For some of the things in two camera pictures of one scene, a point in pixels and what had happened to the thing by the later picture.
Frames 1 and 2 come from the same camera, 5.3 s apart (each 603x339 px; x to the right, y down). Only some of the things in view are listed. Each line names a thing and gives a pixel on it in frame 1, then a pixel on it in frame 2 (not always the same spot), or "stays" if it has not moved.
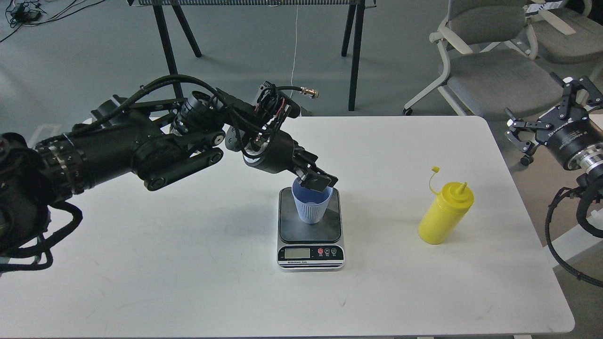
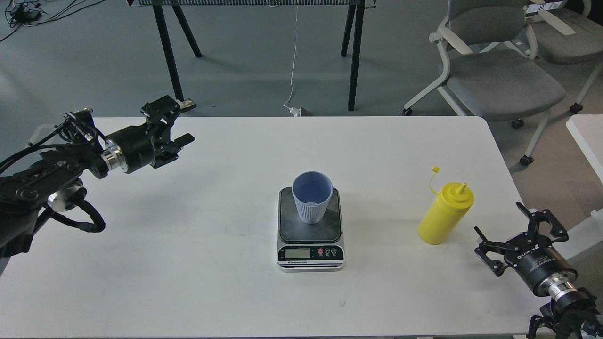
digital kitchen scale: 305,247 stays
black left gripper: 264,143 → 133,148
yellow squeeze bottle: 446,213 stays
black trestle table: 355,12 stays
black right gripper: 565,131 → 534,262
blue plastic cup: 311,204 stays
